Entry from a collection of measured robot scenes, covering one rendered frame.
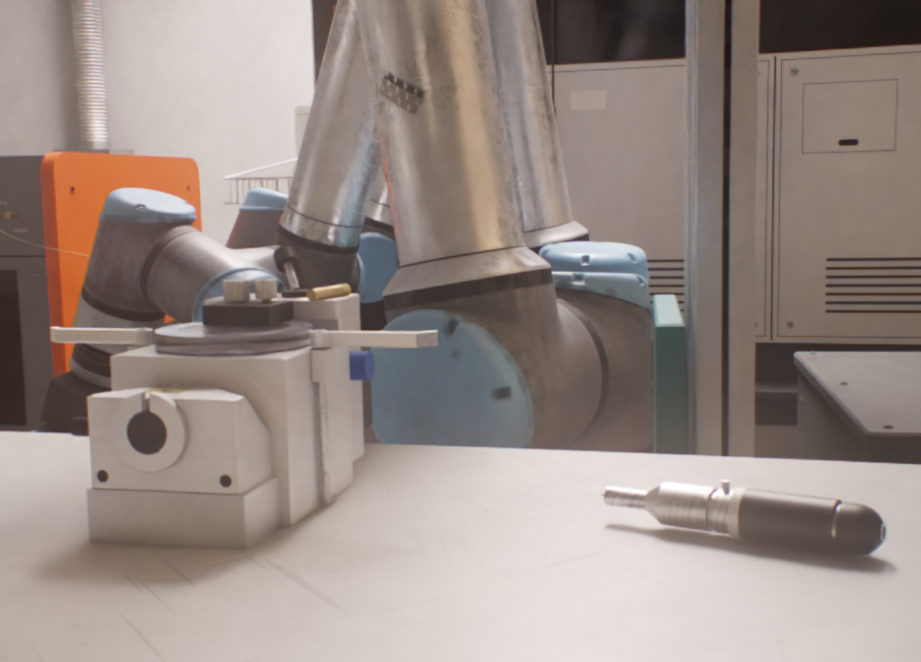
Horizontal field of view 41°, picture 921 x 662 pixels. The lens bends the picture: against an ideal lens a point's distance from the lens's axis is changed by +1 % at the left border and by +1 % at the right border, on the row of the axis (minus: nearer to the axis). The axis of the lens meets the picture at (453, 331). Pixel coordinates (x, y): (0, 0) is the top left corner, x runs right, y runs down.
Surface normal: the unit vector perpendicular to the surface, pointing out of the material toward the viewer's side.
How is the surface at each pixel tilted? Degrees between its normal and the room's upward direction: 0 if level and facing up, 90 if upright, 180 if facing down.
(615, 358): 77
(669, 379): 90
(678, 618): 0
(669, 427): 90
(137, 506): 90
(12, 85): 90
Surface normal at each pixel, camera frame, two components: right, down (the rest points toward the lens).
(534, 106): 0.49, 0.05
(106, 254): -0.53, 0.15
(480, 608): -0.02, -0.99
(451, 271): -0.23, -0.65
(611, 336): 0.73, -0.44
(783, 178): -0.26, 0.12
